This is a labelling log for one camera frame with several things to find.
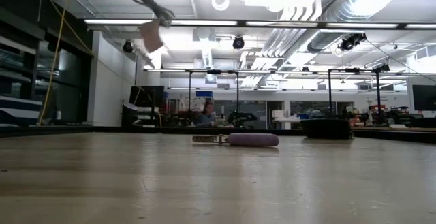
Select white cable coil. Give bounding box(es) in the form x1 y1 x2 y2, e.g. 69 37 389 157
211 0 231 12

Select white lamp cable with plug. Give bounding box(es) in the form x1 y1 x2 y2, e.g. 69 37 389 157
124 0 176 69

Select yellow cable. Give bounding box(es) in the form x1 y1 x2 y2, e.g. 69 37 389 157
36 0 71 126

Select silver ventilation duct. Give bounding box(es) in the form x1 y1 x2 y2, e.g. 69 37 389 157
308 0 386 53

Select fluorescent light strip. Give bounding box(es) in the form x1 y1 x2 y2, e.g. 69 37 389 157
325 22 399 29
84 19 151 26
405 23 436 30
170 20 238 27
245 20 320 28

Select black overhead rig frame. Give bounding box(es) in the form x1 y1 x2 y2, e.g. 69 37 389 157
188 69 240 113
327 66 391 116

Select purple handled pliers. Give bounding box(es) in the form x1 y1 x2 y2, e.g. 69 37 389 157
191 132 280 148

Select dark storage shelving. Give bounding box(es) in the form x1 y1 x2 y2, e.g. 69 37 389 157
0 0 95 127

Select black monitor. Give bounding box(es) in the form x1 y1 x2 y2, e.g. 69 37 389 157
129 85 166 108
411 84 436 112

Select person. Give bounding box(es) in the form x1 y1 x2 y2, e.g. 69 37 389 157
194 100 216 128

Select dark calculator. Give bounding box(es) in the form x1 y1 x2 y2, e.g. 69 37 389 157
299 118 355 140

